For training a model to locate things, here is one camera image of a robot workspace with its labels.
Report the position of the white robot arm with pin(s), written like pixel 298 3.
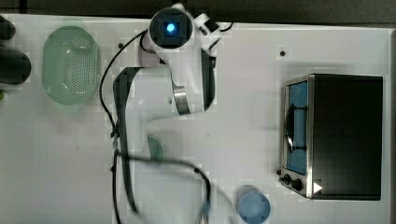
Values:
pixel 162 190

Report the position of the small green round lid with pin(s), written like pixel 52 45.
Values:
pixel 155 149

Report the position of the blue cup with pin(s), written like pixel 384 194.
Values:
pixel 252 205

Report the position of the silver toaster oven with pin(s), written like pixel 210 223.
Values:
pixel 332 137

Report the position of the green perforated colander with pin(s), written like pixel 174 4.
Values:
pixel 70 65

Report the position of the black cylindrical object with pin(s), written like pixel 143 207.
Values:
pixel 15 66

